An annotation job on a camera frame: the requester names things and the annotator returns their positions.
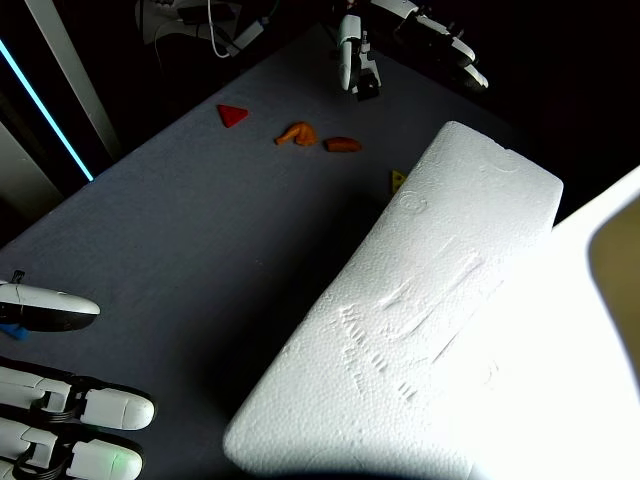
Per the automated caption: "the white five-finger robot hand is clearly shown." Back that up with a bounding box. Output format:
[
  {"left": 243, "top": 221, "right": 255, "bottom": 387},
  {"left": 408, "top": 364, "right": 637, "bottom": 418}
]
[
  {"left": 334, "top": 0, "right": 490, "bottom": 103},
  {"left": 0, "top": 279, "right": 157, "bottom": 480}
]

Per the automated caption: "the long white foam lid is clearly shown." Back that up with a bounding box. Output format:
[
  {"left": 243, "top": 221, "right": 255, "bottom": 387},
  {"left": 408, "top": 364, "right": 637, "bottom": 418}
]
[{"left": 222, "top": 119, "right": 566, "bottom": 480}]

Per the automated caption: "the orange toy food piece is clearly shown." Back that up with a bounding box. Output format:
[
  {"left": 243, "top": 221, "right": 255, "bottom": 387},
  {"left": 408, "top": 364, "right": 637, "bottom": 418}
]
[{"left": 322, "top": 136, "right": 363, "bottom": 154}]

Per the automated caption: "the orange toy chicken leg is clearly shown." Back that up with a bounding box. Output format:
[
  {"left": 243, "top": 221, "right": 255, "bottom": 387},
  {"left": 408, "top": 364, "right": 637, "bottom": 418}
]
[{"left": 273, "top": 121, "right": 318, "bottom": 148}]

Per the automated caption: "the white power adapter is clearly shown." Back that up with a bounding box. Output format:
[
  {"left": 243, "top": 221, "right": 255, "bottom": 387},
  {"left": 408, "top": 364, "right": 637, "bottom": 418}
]
[{"left": 227, "top": 17, "right": 267, "bottom": 57}]

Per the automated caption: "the red triangle toy block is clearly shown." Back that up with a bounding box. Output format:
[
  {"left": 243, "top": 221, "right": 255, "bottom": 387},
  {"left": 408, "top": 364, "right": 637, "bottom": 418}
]
[{"left": 216, "top": 103, "right": 250, "bottom": 129}]

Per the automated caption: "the grey table cloth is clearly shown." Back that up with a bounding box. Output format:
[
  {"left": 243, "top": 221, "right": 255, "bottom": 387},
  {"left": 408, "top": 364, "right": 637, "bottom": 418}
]
[{"left": 0, "top": 19, "right": 556, "bottom": 480}]

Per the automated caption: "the cyan light strip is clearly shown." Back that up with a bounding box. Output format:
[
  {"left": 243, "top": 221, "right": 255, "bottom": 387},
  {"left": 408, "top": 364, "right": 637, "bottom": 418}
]
[{"left": 0, "top": 38, "right": 96, "bottom": 183}]

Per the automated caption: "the large white rounded casing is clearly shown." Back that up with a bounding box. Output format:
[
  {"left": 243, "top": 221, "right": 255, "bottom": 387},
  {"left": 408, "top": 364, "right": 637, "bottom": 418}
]
[{"left": 469, "top": 164, "right": 640, "bottom": 480}]

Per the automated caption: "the white cable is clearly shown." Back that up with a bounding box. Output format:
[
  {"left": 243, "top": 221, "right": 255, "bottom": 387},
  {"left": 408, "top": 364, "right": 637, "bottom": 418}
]
[{"left": 206, "top": 0, "right": 237, "bottom": 60}]

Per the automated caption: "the white upright post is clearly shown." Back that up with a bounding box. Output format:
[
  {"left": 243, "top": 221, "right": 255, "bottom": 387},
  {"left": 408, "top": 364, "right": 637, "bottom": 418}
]
[{"left": 24, "top": 0, "right": 124, "bottom": 157}]

